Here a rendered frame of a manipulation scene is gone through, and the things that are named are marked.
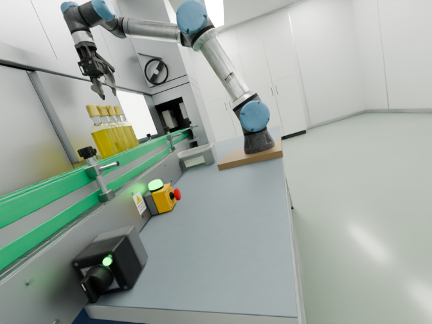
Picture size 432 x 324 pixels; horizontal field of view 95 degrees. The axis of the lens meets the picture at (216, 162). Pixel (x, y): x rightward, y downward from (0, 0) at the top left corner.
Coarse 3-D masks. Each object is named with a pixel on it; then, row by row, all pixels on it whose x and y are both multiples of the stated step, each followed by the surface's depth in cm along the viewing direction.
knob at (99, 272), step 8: (88, 272) 32; (96, 272) 32; (104, 272) 32; (88, 280) 30; (96, 280) 31; (104, 280) 32; (112, 280) 33; (88, 288) 30; (96, 288) 31; (104, 288) 31; (88, 296) 30; (96, 296) 31
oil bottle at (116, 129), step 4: (108, 124) 78; (112, 124) 79; (116, 124) 81; (112, 128) 78; (116, 128) 80; (116, 132) 79; (120, 132) 82; (116, 136) 79; (120, 136) 81; (116, 140) 79; (120, 140) 81; (124, 140) 83; (120, 144) 80; (124, 144) 83; (120, 148) 80; (124, 148) 82; (128, 148) 85
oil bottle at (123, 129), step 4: (120, 124) 84; (124, 124) 87; (120, 128) 84; (124, 128) 86; (124, 132) 85; (128, 132) 88; (124, 136) 84; (128, 136) 87; (128, 140) 86; (128, 144) 86; (132, 144) 89
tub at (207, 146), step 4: (208, 144) 122; (212, 144) 116; (192, 148) 123; (196, 148) 123; (200, 148) 123; (204, 148) 107; (208, 148) 107; (180, 152) 123; (184, 152) 124; (188, 152) 124; (192, 152) 107; (196, 152) 107; (180, 156) 108; (184, 156) 109
